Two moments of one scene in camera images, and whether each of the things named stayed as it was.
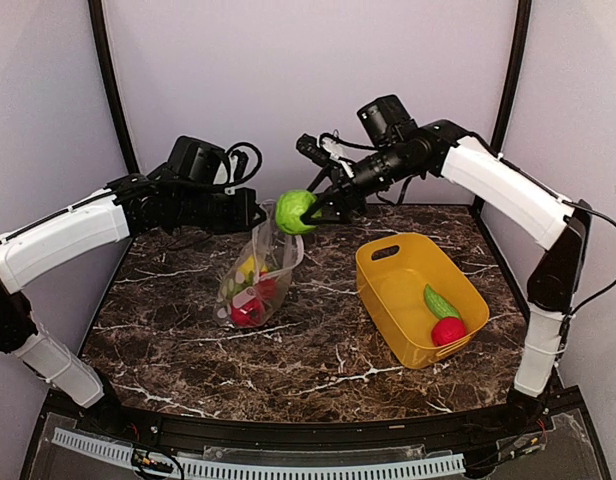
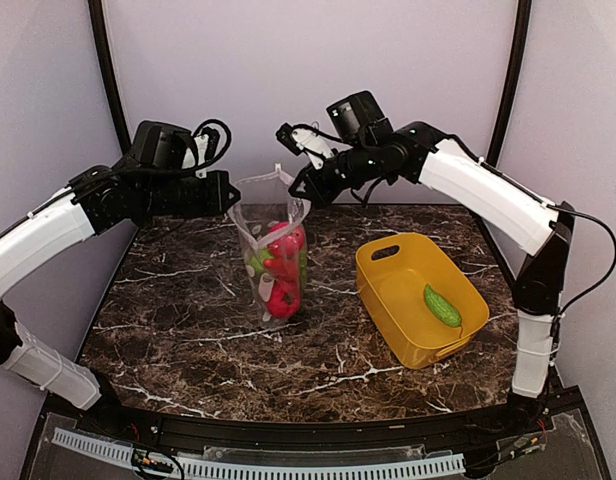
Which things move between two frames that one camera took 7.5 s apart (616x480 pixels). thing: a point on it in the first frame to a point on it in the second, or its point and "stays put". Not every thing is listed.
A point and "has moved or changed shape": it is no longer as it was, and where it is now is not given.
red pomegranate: (448, 330) to (288, 246)
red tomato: (250, 314) to (284, 298)
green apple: (289, 208) to (258, 259)
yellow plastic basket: (392, 275) stays put
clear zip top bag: (256, 289) has moved or changed shape
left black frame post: (96, 12) stays put
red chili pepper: (267, 288) to (286, 269)
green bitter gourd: (439, 306) stays put
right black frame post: (521, 31) stays put
